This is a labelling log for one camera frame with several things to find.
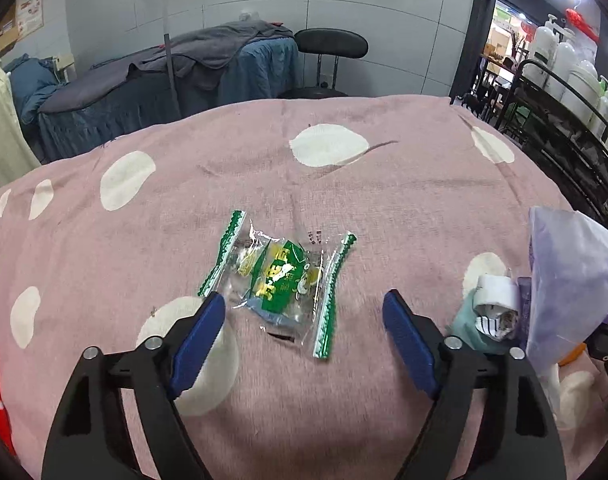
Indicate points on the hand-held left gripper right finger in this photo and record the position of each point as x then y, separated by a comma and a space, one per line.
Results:
409, 350

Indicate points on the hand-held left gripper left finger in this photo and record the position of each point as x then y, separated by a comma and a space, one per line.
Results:
198, 350

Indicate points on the purple plastic bag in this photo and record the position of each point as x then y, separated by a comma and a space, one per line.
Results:
569, 280

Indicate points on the clear green snack wrapper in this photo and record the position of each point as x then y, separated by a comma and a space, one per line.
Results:
279, 275

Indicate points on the crumpled white striped paper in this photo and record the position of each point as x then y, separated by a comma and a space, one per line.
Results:
494, 305

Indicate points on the pink dotted blanket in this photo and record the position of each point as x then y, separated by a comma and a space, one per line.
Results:
334, 200

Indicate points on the blue covered massage bed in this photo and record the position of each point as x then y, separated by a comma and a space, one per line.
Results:
133, 107

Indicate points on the group of white pump bottles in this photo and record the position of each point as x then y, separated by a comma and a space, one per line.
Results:
574, 75

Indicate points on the grey blanket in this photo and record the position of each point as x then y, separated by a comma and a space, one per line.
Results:
208, 50

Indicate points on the black chair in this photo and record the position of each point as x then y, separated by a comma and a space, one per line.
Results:
329, 42

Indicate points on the red hanging ornament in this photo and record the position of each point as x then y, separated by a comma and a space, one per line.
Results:
581, 25

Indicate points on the wall poster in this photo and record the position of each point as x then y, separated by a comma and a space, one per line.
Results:
29, 7

